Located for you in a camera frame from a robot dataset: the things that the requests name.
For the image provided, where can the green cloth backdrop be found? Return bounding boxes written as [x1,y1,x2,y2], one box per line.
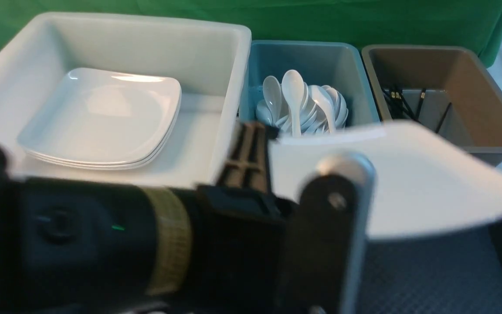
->
[0,0,502,66]

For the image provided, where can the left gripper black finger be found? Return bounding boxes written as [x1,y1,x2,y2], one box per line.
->
[216,123,278,192]

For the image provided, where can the top stacked white plate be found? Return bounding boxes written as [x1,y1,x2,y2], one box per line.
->
[17,68,182,169]

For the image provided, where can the black chopsticks in bin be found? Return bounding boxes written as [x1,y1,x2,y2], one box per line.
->
[382,84,452,134]

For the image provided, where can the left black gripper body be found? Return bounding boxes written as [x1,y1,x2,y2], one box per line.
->
[188,185,297,314]

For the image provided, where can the large white square plate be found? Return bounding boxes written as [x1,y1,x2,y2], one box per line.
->
[268,122,502,240]

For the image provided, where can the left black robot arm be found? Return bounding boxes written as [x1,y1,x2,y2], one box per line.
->
[0,123,292,314]

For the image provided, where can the middle stacked white plate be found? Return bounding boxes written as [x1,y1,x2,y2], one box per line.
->
[23,93,183,171]

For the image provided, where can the teal plastic bin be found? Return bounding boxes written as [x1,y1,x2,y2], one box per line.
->
[239,41,380,137]

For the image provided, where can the stacked white plate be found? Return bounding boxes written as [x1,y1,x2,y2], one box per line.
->
[27,98,182,171]
[17,68,182,169]
[23,93,183,171]

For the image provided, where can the large white plastic tub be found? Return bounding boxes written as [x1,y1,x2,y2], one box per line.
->
[0,12,251,187]

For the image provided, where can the black serving tray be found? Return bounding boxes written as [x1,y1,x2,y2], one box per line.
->
[355,221,502,314]

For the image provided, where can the brown plastic bin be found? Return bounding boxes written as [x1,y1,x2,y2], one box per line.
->
[361,44,502,166]

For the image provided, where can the white spoon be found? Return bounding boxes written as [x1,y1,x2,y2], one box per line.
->
[309,85,336,133]
[281,69,305,137]
[262,75,284,128]

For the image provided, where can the bottom stacked white plate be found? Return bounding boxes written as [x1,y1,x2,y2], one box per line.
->
[27,98,182,171]

